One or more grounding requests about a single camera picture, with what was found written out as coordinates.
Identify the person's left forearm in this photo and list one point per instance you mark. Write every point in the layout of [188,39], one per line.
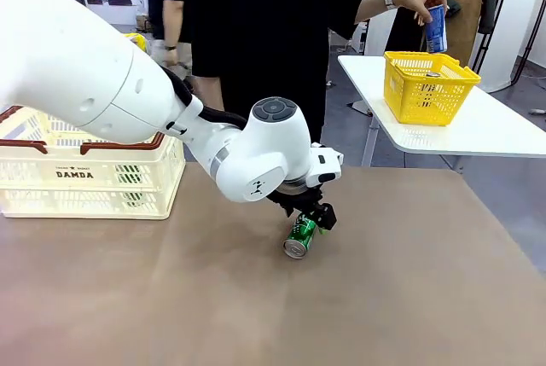
[371,7]

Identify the cream plastic shopping basket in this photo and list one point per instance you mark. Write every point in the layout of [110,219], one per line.
[85,195]

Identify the black truss stand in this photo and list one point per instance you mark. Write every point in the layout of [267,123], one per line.
[484,48]

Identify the yellow plastic basket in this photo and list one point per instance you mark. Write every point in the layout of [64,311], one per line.
[409,93]

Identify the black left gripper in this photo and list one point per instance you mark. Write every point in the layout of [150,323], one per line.
[298,199]

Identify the person in black clothes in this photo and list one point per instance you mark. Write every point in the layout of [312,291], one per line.
[264,42]

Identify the white side table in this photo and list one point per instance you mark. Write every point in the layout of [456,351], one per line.
[490,127]

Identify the grey table leg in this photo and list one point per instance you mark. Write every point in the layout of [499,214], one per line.
[371,135]

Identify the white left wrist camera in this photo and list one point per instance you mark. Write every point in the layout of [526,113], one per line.
[326,165]

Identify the green drink can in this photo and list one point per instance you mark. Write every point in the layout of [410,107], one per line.
[128,178]
[300,238]

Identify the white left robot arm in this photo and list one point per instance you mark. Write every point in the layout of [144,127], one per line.
[64,63]

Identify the yellow bag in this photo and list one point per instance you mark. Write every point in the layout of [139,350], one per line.
[136,41]

